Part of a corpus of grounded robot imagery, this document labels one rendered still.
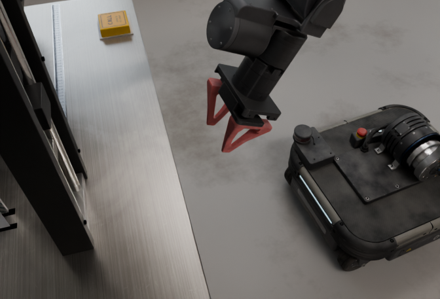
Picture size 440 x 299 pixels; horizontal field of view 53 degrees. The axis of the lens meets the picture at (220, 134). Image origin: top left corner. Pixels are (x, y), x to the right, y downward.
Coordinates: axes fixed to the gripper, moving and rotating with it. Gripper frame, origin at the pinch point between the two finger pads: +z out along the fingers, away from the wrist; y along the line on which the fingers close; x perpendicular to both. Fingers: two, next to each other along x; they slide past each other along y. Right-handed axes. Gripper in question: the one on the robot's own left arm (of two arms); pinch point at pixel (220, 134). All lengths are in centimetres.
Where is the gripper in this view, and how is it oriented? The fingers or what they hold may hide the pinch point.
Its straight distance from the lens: 66.7
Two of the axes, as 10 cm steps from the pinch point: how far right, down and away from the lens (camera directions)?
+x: 8.0, 0.6, 6.0
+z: -4.5, 7.1, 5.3
